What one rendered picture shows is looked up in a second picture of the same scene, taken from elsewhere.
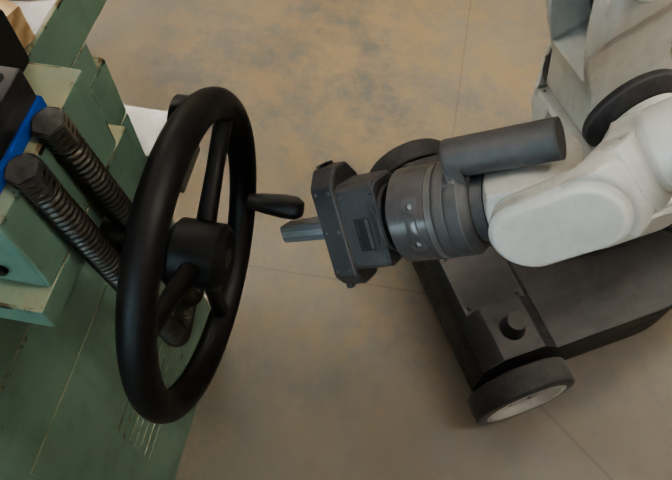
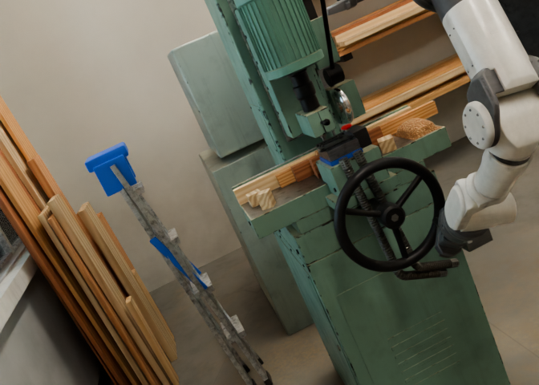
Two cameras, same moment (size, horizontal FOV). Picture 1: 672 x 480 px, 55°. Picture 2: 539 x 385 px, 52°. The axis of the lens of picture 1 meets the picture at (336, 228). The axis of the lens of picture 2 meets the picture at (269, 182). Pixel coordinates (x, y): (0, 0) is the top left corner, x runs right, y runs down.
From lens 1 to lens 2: 1.07 m
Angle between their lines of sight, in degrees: 69
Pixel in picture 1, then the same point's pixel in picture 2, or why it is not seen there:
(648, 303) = not seen: outside the picture
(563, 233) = (453, 209)
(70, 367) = (370, 276)
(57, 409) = (357, 285)
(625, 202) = (459, 192)
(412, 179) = not seen: hidden behind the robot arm
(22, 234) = (337, 176)
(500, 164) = not seen: hidden behind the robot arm
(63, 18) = (413, 147)
